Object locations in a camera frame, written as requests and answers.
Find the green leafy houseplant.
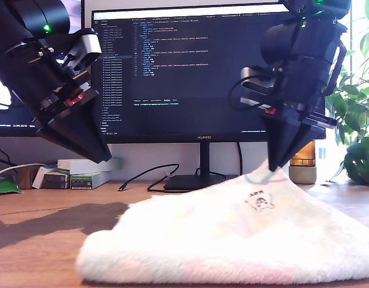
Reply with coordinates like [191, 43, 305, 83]
[323, 0, 369, 187]

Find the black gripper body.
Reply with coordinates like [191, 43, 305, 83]
[239, 56, 338, 133]
[0, 44, 100, 132]

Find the black monitor power cable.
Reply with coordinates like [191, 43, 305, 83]
[236, 142, 244, 178]

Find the small dark grey box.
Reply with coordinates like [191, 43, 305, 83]
[43, 173, 70, 182]
[43, 181, 70, 190]

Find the white cable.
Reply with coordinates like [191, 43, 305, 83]
[0, 163, 49, 179]

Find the green pouch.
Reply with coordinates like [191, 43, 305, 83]
[0, 175, 24, 194]

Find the amber bottle in green cup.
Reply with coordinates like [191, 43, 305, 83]
[288, 140, 318, 185]

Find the long white box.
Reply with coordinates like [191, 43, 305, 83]
[57, 158, 124, 175]

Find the black Huawei monitor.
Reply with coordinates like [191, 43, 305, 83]
[90, 2, 326, 144]

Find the black USB cable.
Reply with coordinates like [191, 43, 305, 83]
[118, 163, 229, 193]

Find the black monitor with purple terminal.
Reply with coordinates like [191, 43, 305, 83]
[0, 0, 88, 138]

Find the white box with teal edge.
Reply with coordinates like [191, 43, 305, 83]
[32, 166, 58, 190]

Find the pastel checked tea towel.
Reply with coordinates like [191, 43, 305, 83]
[75, 166, 369, 285]

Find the black monitor stand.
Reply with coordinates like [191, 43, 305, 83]
[163, 142, 239, 192]

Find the brown cardboard box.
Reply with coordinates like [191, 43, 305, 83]
[17, 166, 38, 190]

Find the green and white box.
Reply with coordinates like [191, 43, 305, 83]
[70, 171, 112, 191]

